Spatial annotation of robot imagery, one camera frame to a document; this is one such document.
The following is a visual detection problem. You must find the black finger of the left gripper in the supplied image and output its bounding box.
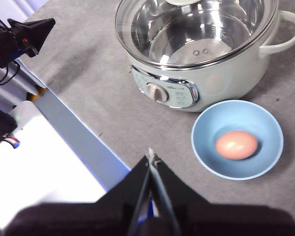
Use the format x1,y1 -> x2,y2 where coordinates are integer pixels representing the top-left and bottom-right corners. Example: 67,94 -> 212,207
7,17 -> 56,59

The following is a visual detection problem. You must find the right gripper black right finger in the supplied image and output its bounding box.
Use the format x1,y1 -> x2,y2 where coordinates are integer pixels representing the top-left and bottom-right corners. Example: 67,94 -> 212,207
149,147 -> 295,236

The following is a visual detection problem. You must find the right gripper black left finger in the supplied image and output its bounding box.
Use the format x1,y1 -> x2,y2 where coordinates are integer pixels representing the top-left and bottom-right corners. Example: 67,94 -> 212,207
4,154 -> 151,236

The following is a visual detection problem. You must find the brown egg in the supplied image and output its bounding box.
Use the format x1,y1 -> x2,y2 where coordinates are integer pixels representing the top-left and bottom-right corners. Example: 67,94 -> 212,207
215,130 -> 259,160

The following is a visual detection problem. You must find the glass lid with green knob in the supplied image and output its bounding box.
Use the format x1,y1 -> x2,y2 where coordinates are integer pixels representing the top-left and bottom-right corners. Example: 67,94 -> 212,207
114,0 -> 280,71

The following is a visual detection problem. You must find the pale green electric steamer pot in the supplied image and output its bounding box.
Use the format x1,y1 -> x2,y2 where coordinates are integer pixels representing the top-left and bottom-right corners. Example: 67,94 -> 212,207
114,0 -> 295,113

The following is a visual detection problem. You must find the blue ribbed bowl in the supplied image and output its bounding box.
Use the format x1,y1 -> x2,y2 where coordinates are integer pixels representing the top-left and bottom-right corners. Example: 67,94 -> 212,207
191,99 -> 285,181

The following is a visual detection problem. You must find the white box with green light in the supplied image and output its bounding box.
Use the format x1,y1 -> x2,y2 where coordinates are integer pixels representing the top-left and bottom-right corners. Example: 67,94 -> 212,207
9,100 -> 41,128

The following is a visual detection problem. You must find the aluminium frame profile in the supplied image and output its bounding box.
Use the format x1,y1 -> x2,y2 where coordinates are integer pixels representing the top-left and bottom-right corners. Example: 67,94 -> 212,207
0,61 -> 49,103

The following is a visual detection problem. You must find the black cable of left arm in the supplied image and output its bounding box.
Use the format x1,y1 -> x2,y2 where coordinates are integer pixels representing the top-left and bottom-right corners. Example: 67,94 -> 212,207
0,61 -> 20,87

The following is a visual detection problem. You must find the red and blue wire bundle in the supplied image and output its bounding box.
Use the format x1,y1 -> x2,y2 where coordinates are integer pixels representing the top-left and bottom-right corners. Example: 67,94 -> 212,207
3,136 -> 21,149

